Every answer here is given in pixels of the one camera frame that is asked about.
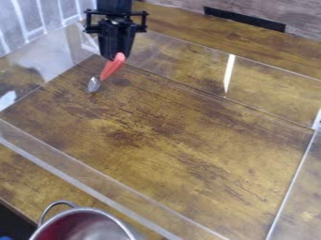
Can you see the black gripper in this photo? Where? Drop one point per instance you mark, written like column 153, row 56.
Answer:
column 117, row 11

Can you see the pink handled metal spoon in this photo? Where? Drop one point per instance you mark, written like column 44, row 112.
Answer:
column 110, row 68

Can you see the black strip on table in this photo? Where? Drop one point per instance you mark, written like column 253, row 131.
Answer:
column 241, row 18

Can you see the stainless steel pot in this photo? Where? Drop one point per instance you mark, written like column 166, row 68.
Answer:
column 66, row 221

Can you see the clear acrylic corner bracket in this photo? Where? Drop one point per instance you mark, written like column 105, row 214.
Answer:
column 89, row 42

